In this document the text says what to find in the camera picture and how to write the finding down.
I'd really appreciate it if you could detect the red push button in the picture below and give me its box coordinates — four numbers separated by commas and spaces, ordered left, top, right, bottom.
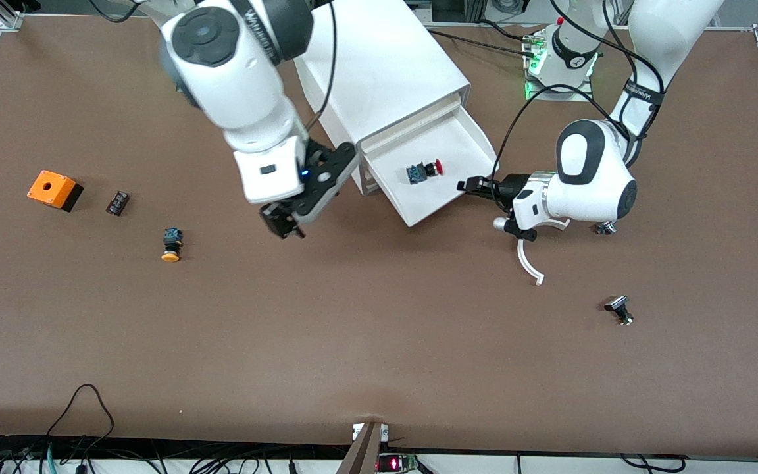
407, 158, 444, 185

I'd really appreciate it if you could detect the yellow push button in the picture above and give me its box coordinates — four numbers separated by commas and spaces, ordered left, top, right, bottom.
161, 228, 184, 263

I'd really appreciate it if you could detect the orange button box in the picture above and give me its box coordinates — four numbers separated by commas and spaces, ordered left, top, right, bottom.
27, 170, 84, 213

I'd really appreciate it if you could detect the white curved plastic arc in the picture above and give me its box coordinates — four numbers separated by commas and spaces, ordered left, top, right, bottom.
517, 219, 572, 286

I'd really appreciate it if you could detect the device with red display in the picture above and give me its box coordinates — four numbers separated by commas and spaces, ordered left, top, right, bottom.
378, 453, 422, 473

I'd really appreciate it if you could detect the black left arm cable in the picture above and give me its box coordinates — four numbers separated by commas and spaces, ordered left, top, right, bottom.
492, 0, 667, 178

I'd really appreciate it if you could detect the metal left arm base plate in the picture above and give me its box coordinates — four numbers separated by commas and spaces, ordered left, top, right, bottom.
525, 30, 595, 103

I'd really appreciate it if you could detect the black base power cable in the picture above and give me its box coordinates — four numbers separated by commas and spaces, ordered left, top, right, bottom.
426, 28, 541, 60

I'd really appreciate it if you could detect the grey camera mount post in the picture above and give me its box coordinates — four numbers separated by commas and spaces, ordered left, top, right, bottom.
336, 421, 390, 474

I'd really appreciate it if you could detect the black looped cable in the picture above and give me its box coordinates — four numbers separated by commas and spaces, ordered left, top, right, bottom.
43, 384, 116, 474

